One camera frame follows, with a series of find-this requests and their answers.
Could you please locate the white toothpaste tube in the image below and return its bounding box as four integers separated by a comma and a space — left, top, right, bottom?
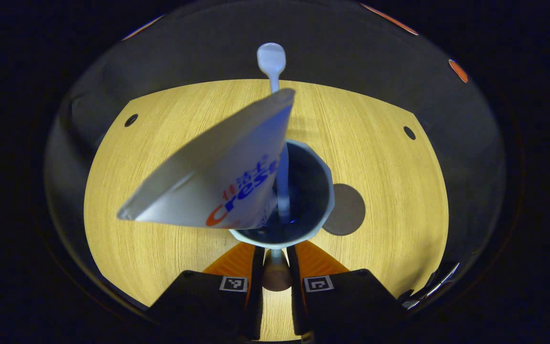
116, 88, 296, 230

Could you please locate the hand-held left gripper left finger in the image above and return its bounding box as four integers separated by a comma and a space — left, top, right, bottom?
147, 241, 265, 342

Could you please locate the pale blue cup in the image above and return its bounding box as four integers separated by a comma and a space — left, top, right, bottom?
229, 140, 336, 292

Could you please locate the dark round coaster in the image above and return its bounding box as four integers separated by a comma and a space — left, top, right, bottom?
322, 183, 366, 237

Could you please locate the white toothbrush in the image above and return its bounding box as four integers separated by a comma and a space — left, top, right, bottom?
257, 43, 292, 225

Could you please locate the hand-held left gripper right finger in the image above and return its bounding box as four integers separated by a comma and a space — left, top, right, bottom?
286, 240, 408, 337

